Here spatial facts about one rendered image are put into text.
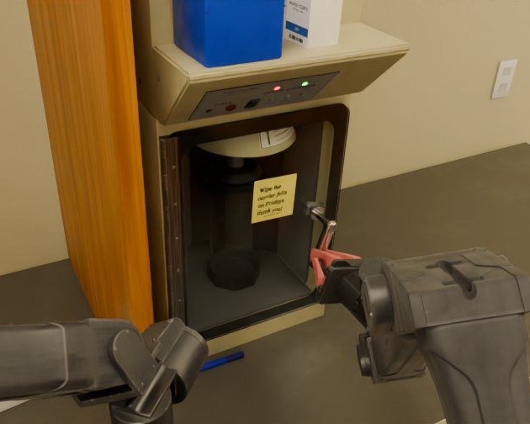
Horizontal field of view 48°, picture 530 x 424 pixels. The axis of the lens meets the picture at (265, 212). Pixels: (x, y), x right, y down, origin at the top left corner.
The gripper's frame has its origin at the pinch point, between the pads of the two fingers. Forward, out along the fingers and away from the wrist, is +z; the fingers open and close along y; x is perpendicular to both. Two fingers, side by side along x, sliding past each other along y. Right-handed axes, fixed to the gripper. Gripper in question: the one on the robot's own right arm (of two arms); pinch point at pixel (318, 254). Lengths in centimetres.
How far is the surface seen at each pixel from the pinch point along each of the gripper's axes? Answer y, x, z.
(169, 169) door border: 28.5, -11.4, 4.3
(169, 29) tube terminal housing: 32.8, -29.7, 5.6
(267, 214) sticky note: 9.7, -5.0, 4.2
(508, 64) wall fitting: -90, -33, 48
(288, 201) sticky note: 6.5, -7.5, 4.2
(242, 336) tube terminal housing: 5.2, 21.0, 5.2
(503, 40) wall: -84, -39, 49
